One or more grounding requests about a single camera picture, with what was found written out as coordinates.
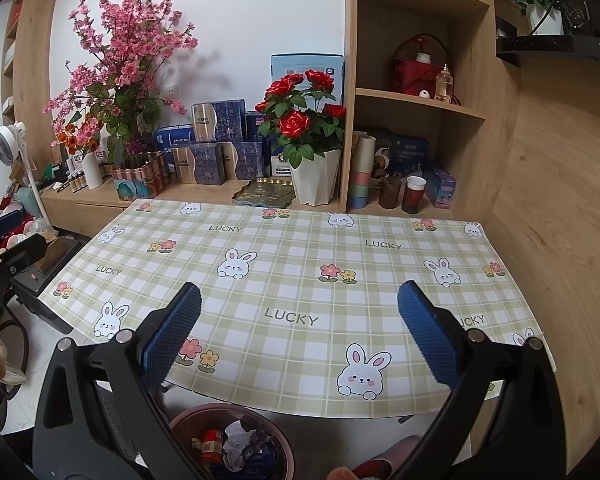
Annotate checkered rabbit print tablecloth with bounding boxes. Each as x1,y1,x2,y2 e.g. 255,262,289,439
37,199,557,418

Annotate dark blue illustrated box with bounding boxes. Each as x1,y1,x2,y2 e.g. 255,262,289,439
367,130,429,191

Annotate brown glass cup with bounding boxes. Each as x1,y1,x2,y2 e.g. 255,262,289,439
378,177,402,209

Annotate wooden shelf unit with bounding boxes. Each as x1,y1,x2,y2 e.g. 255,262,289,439
342,0,521,221

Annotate gold rimmed tray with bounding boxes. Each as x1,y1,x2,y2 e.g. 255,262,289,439
230,177,296,208

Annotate stack of pastel paper cups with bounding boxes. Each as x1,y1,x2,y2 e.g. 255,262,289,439
346,132,376,211

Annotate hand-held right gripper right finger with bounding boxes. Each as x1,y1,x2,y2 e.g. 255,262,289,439
392,281,567,480

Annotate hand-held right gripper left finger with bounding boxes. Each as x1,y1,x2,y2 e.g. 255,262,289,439
31,282,212,480

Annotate light blue carton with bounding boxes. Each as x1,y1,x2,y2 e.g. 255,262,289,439
271,53,344,106

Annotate red cup white rim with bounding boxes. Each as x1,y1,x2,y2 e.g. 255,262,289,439
401,176,426,215

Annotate red basket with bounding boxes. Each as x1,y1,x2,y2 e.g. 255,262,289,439
391,34,453,98

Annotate black shelf board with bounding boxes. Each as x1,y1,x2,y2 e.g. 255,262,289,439
495,30,600,66

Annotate dark glass jar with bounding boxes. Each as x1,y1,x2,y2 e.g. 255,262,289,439
555,0,600,36

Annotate red rose plant white pot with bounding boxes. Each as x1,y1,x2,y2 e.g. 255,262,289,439
255,70,348,207

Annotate clear perfume bottle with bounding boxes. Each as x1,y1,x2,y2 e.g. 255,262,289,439
434,64,453,103

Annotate pink brown trash bin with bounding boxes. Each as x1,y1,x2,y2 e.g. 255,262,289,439
169,402,295,480

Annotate small blue purple box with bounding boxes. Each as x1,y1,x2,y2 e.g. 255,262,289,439
422,165,457,208

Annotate wooden fence planter box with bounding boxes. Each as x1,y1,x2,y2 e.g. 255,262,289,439
111,152,168,201

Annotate stack of blue gift boxes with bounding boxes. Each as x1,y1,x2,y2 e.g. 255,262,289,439
152,99,291,186

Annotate white vase orange flowers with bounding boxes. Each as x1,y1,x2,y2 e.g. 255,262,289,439
55,122,104,191

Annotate pink blossom artificial plant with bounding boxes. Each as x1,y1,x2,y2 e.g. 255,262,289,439
42,0,198,166

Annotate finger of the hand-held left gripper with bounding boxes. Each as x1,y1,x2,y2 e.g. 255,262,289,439
0,234,48,281
0,209,23,247

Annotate row of small brown bottles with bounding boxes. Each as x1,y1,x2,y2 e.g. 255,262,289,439
65,157,88,193

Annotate red slipper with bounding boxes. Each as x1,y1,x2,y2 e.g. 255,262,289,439
352,435,421,480

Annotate white desk fan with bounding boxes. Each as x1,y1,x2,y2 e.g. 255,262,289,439
0,122,48,221

